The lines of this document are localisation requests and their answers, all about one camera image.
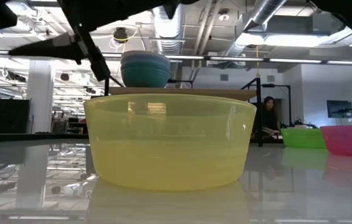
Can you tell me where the dark wall monitor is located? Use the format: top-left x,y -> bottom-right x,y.
326,100 -> 352,119

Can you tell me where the black aluminium table frame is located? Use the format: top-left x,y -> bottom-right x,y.
0,133 -> 284,144

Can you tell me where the yellow translucent plastic bowl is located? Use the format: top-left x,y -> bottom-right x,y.
83,93 -> 257,191

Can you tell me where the person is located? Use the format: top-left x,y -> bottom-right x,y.
261,95 -> 281,136

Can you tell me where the dark teal plastic bowl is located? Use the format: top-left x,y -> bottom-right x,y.
120,63 -> 171,88

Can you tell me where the pink plastic bowl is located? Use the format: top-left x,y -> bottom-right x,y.
320,124 -> 352,158

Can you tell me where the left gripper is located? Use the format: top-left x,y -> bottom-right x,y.
9,0 -> 181,82

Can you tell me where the green plastic bowl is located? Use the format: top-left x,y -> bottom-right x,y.
280,127 -> 328,149

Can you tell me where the blue plastic bowl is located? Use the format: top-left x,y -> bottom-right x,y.
120,54 -> 171,70

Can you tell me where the black partition panel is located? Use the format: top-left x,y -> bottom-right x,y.
0,98 -> 32,134

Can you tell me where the black overhead camera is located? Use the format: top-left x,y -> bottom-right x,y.
113,27 -> 129,43

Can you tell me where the white square pillar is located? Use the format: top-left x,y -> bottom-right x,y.
26,58 -> 55,134

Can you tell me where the silver ceiling duct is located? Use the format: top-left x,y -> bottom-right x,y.
225,0 -> 288,60
152,4 -> 184,55

